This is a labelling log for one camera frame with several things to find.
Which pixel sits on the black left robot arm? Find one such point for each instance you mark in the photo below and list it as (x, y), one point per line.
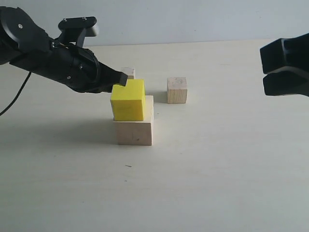
(25, 45)

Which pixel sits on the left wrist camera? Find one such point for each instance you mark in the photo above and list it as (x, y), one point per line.
(75, 30)

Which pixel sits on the small wooden cube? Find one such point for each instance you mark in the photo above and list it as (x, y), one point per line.
(129, 71)

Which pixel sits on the medium wooden cube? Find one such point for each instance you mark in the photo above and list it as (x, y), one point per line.
(176, 90)

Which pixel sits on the large pale wooden cube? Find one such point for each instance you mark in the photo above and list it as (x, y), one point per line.
(137, 132)

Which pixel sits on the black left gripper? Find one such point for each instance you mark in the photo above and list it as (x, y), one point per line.
(74, 67)

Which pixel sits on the yellow cube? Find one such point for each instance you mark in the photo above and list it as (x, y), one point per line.
(128, 102)

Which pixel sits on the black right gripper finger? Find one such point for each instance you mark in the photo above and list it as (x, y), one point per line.
(285, 83)
(286, 55)

